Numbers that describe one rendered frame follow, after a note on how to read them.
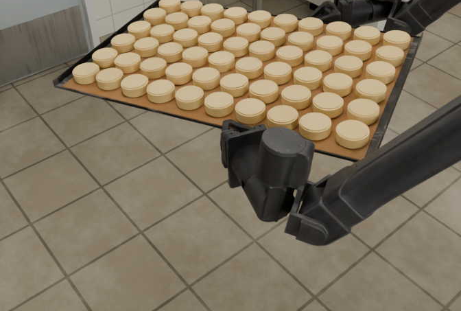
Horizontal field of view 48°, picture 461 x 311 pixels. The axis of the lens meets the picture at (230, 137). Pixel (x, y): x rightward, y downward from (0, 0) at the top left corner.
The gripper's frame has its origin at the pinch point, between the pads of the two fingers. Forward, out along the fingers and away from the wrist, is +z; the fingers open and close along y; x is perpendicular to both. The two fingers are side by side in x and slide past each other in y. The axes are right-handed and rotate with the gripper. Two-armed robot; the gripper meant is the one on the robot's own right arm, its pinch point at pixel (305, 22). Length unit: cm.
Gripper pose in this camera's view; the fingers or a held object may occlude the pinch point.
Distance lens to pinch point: 113.2
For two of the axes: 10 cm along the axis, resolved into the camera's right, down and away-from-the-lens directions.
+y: -0.4, -7.7, -6.4
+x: 3.3, 6.0, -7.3
